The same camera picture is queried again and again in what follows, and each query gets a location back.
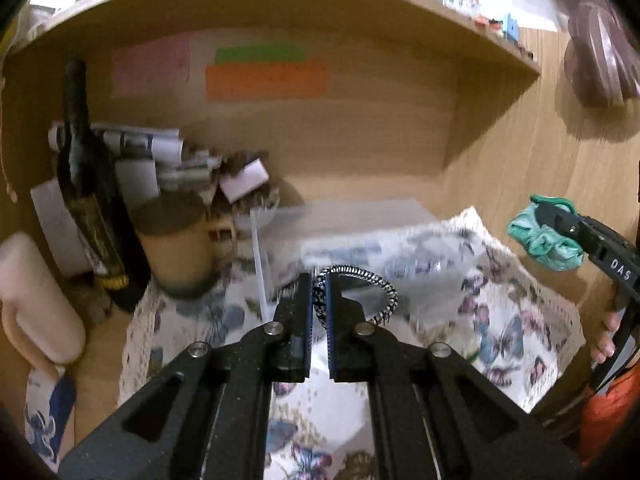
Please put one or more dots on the pink cylinder bottle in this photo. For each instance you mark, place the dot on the pink cylinder bottle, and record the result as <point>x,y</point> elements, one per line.
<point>42,310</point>

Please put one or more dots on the person's hand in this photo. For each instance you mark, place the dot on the person's hand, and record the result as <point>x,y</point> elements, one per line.
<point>603,347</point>

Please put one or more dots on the stack of papers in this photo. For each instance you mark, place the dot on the stack of papers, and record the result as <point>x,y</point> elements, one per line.
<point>136,163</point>

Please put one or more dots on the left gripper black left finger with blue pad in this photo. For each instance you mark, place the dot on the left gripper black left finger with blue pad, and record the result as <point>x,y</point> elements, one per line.
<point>205,414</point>

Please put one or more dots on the green sticky note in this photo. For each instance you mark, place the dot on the green sticky note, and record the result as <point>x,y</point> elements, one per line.
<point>260,53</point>

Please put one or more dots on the pink curtain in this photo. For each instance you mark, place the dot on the pink curtain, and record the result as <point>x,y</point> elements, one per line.
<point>601,61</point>

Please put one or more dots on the pink sticky note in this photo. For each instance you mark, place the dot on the pink sticky note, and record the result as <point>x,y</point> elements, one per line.
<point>151,66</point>

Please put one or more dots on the teal scrunchie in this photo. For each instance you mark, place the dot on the teal scrunchie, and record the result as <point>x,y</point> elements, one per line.
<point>543,244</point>

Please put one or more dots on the dark glass bottle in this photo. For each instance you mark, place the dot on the dark glass bottle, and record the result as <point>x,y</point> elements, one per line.
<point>114,249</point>

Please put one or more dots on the clear plastic bin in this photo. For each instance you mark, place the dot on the clear plastic bin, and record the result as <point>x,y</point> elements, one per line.
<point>425,259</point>

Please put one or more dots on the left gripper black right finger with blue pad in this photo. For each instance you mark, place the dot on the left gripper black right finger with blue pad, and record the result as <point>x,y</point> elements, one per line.
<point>433,415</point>

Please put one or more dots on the orange sticky note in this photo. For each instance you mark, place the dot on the orange sticky note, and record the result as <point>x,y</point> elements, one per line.
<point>236,82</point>

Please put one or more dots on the wooden shelf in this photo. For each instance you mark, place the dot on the wooden shelf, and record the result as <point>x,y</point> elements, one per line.
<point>90,24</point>

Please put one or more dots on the brown ceramic mug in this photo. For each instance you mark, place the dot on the brown ceramic mug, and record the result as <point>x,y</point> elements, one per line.
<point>185,245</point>

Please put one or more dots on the white small box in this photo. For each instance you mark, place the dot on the white small box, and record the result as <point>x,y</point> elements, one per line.
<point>247,180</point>

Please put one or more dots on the black white braided headband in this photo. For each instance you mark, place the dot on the black white braided headband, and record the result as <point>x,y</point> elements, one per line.
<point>362,284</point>

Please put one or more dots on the butterfly print cloth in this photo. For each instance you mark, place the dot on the butterfly print cloth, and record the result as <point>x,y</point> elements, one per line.
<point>516,332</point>

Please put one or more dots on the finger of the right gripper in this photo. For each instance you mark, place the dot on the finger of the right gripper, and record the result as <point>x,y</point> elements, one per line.
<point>568,224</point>

